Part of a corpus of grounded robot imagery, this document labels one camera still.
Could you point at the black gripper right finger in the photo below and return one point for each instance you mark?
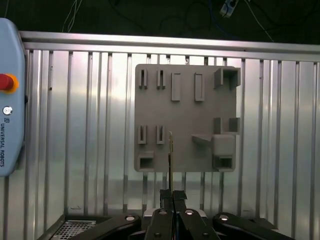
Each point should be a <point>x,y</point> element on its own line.
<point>192,225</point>

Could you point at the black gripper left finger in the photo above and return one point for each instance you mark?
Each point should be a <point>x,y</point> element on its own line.
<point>160,225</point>

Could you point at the green RAM stick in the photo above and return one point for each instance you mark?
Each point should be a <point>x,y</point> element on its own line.
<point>171,160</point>

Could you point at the black and silver PC case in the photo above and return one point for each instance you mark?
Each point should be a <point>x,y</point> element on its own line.
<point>77,225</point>

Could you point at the gray plastic parts rack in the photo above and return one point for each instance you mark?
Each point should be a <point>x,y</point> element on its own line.
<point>185,117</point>

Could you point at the pale blue teach pendant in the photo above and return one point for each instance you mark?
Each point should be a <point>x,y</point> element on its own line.
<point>11,125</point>

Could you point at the white power strip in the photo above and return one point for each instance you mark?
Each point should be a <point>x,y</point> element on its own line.
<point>228,7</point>

